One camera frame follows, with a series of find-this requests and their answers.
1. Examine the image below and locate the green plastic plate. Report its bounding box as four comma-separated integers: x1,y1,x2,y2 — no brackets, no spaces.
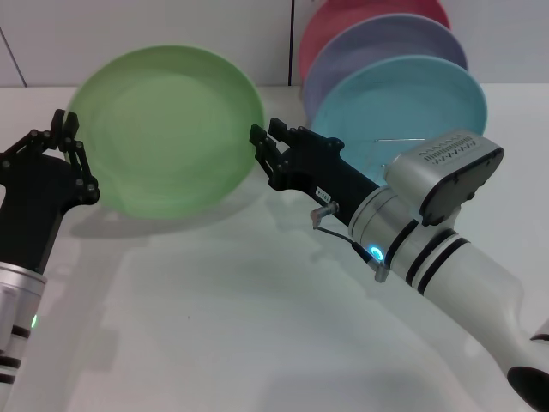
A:
66,44,267,221

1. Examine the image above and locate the pink plastic plate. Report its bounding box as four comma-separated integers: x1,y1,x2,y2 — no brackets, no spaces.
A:
298,0,452,87

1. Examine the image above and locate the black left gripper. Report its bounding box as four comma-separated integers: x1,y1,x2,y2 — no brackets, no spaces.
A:
0,108,102,276

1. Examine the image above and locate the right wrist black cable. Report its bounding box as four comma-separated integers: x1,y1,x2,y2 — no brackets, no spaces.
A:
308,203,391,283

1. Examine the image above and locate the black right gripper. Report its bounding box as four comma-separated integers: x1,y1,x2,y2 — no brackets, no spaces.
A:
249,119,381,227

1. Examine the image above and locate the light blue plastic plate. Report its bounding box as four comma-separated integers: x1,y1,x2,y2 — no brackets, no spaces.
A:
308,54,488,190

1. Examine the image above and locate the right wrist camera housing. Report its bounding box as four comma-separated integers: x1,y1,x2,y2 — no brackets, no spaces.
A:
383,128,505,227

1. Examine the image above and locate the purple plastic plate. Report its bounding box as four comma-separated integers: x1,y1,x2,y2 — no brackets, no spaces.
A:
302,12,469,124

